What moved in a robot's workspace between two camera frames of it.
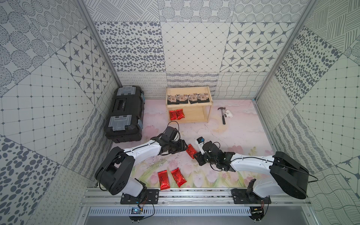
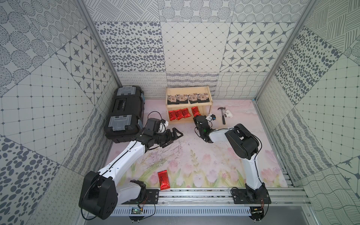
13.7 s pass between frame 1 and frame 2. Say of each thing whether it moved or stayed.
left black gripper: moved
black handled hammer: stayed
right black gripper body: moved
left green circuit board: stayed
